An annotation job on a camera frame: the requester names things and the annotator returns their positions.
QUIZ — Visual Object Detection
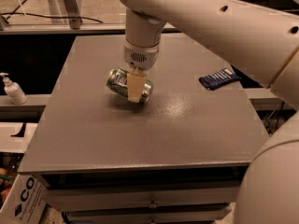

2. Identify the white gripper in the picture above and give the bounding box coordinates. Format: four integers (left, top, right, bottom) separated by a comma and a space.
124, 39, 160, 103

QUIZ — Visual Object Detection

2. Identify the green soda can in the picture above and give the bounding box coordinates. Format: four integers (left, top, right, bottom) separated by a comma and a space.
107, 68, 153, 104

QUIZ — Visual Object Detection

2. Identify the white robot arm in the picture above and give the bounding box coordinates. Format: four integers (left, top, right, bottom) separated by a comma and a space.
120, 0, 299, 224

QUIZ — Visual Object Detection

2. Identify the blue snack packet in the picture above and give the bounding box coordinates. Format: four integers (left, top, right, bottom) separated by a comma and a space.
199, 68, 240, 91

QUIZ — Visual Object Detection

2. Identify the white pump bottle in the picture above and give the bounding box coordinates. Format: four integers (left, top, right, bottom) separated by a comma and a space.
0, 73, 27, 105

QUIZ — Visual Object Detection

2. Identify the grey top drawer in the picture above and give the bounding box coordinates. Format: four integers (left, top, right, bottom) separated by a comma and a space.
43, 187, 239, 211

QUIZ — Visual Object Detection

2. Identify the grey drawer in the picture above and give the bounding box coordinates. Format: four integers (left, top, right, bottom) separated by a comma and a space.
68, 204, 231, 224
43, 187, 239, 211

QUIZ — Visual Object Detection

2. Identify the grey lower drawer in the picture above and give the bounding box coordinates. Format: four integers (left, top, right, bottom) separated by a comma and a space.
68, 204, 231, 224

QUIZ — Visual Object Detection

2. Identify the white paper sheet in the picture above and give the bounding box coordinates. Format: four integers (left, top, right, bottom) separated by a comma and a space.
0, 122, 37, 153

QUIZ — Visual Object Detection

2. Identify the white cardboard box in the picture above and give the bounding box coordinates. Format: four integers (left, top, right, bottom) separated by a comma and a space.
0, 175, 46, 224

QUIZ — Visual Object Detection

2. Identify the left metal bracket post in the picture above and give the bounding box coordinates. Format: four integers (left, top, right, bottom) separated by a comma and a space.
63, 0, 82, 30

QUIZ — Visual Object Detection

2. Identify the black cable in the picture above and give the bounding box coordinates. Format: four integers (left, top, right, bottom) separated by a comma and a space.
0, 0, 104, 25

